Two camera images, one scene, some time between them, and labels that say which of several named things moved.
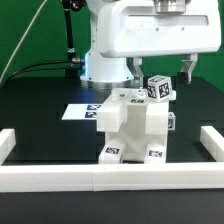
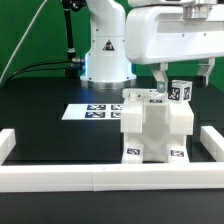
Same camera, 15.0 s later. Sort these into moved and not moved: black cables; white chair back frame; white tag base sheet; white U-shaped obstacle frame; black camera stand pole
Moved: white chair back frame
Not moved: white U-shaped obstacle frame; white tag base sheet; black camera stand pole; black cables
